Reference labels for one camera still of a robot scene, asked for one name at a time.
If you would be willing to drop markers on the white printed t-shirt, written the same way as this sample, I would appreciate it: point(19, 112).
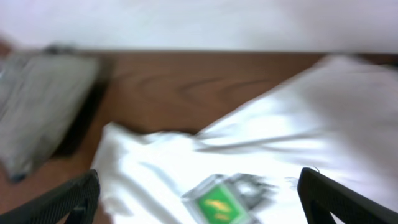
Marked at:
point(338, 117)

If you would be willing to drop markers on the folded khaki trousers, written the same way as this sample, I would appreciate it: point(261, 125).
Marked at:
point(40, 105)

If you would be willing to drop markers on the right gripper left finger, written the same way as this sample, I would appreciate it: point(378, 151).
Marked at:
point(76, 199)

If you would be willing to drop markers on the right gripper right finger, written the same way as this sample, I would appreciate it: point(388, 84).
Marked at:
point(323, 198)

